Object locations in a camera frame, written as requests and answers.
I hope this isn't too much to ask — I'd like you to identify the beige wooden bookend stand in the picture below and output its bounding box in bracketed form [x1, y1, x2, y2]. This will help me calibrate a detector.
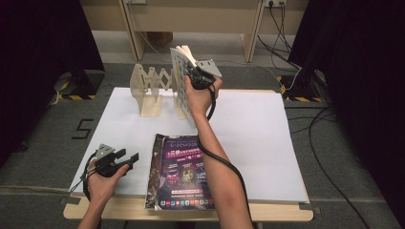
[79, 0, 309, 64]

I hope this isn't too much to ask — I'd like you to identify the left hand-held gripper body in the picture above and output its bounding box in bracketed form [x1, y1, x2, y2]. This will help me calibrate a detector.
[95, 143, 130, 178]

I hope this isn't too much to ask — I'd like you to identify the white paper table sheet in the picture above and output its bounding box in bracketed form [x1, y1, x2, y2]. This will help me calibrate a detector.
[69, 87, 309, 203]

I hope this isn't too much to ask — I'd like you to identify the person's left hand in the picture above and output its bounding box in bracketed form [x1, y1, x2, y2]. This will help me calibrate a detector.
[86, 158, 131, 204]

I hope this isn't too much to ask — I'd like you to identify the white book with picture grid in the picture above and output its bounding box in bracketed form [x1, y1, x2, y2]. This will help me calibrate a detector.
[169, 45, 199, 129]

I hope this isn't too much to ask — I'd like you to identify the taped stand base plate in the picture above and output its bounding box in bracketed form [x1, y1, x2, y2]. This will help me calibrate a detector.
[52, 69, 106, 101]
[276, 69, 332, 103]

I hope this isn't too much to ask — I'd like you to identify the wooden expandable book rack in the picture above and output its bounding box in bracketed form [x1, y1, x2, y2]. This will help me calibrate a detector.
[129, 63, 190, 121]

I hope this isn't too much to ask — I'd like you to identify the person's right hand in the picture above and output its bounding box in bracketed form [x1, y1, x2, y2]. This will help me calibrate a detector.
[183, 75, 224, 118]

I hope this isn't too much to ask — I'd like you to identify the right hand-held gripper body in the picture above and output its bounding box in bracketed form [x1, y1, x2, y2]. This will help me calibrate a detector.
[186, 58, 223, 91]

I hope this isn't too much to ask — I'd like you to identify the dark blue illustrated magazine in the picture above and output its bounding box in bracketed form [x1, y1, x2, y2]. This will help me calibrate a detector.
[154, 134, 216, 212]

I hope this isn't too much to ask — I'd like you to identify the white wall socket with plugs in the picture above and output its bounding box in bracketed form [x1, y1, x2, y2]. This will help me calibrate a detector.
[264, 0, 288, 8]

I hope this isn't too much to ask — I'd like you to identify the black curtain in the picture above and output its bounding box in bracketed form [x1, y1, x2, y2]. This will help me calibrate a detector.
[288, 0, 405, 220]
[0, 0, 106, 166]

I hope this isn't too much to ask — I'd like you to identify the black floor cable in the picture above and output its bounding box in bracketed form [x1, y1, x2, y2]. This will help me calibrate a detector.
[308, 106, 372, 229]

